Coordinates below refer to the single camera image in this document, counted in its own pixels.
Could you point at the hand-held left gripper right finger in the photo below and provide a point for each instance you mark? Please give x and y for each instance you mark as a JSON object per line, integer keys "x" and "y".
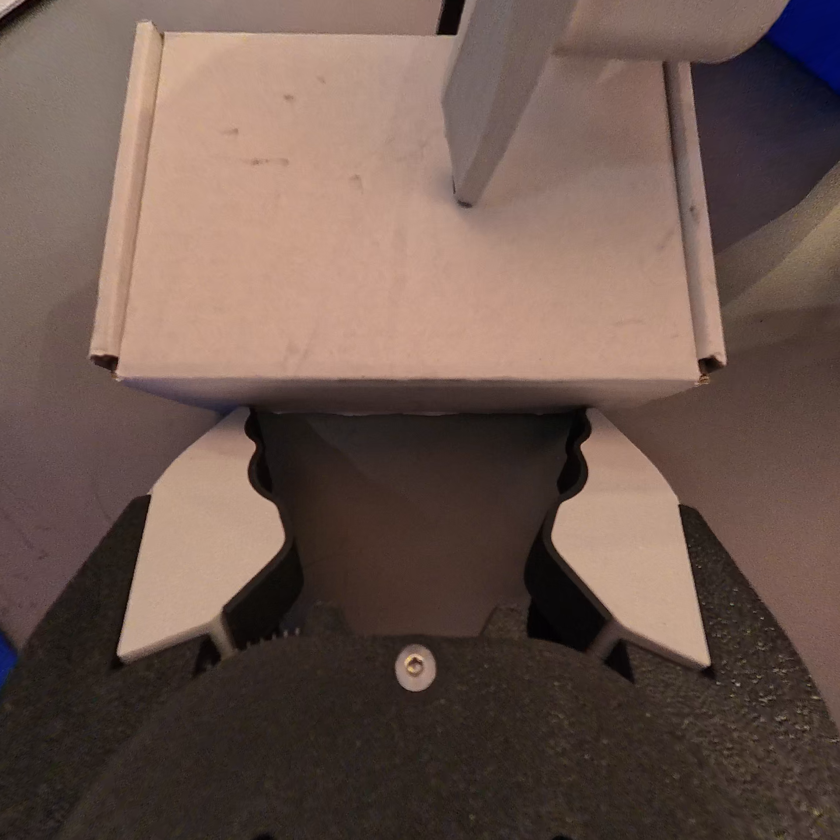
{"x": 623, "y": 558}

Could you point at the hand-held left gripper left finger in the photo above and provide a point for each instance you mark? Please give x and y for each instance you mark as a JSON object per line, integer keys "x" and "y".
{"x": 197, "y": 544}

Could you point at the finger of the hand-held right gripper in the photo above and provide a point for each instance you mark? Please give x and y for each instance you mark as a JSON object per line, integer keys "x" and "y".
{"x": 492, "y": 79}

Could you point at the blue plastic bin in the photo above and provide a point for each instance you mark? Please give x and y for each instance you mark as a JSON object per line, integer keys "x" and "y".
{"x": 814, "y": 33}
{"x": 6, "y": 649}

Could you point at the white cardboard box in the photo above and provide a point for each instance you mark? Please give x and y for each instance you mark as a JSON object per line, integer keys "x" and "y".
{"x": 328, "y": 229}

